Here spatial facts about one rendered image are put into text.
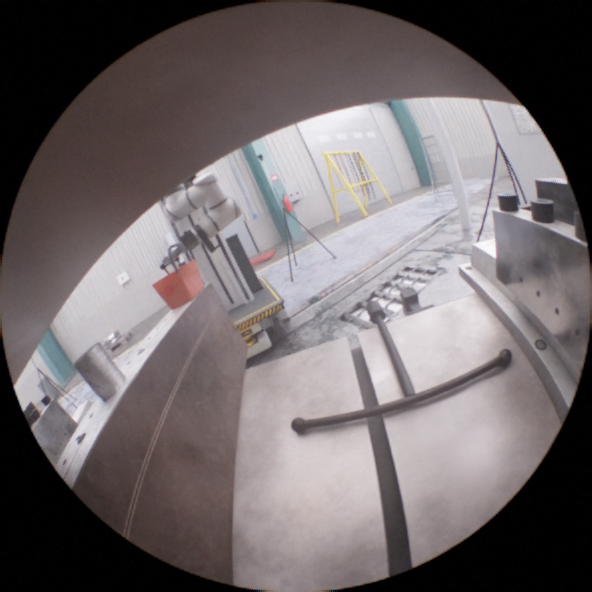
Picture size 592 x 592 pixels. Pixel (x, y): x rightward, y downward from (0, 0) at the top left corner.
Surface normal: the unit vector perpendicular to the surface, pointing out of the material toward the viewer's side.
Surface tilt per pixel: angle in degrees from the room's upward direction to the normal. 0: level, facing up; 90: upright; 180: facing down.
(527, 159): 90
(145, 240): 90
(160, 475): 90
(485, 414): 0
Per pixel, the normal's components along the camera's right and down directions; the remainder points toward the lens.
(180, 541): 0.92, -0.39
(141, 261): 0.42, 0.19
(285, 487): -0.38, -0.85
